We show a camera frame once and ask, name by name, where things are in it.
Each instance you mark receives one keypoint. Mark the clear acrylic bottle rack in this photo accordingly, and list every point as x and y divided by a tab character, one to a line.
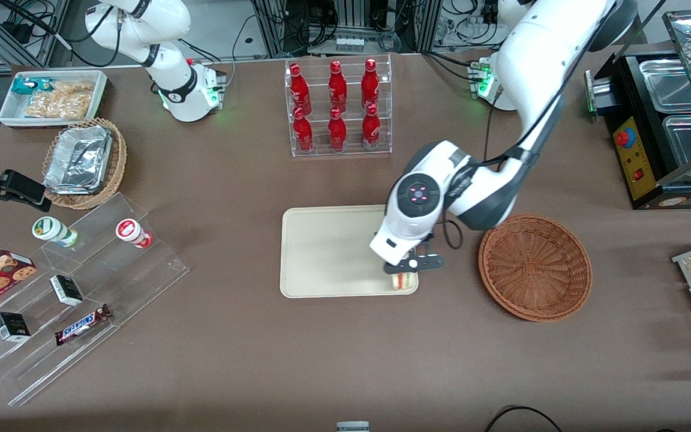
341	147

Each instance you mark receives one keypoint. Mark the beige plastic serving tray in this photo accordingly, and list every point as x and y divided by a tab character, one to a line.
327	252

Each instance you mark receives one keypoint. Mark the red cola bottle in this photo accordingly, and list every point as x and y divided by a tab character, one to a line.
337	131
303	131
299	87
337	84
371	128
370	83

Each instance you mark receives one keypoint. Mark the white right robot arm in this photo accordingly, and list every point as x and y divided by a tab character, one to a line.
173	84

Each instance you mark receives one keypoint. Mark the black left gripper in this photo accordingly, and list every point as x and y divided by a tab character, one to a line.
429	236

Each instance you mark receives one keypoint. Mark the clear bag of crackers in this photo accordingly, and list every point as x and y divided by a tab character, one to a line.
63	101

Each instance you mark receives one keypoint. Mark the black food warmer appliance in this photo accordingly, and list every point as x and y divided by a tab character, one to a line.
636	162

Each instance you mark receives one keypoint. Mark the teal snack packet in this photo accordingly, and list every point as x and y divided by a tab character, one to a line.
29	85

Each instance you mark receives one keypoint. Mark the round brown wicker basket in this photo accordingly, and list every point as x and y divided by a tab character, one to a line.
534	267

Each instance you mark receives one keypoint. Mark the green lidded yogurt cup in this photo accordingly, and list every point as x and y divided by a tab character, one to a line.
51	230

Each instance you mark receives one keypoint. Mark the stack of foil trays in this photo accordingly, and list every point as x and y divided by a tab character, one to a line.
78	159

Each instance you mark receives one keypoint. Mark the small grey device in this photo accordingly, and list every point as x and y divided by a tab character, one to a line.
352	426

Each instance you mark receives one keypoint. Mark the white rectangular snack bin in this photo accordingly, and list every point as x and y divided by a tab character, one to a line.
12	111

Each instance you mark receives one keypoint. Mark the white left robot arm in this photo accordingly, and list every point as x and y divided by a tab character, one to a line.
537	66

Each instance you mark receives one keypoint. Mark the red lidded yogurt cup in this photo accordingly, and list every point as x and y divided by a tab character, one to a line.
131	231

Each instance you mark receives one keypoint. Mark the oval wicker basket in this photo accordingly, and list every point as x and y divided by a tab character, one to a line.
119	156

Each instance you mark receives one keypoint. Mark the clear acrylic tiered stand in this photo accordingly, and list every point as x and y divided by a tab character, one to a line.
111	282

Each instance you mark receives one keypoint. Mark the triangular sandwich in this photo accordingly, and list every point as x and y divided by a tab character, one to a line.
403	282

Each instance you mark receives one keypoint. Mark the small black white box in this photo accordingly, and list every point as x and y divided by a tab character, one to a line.
11	327
66	290

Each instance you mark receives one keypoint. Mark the snickers chocolate bar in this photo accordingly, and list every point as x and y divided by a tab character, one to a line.
81	324

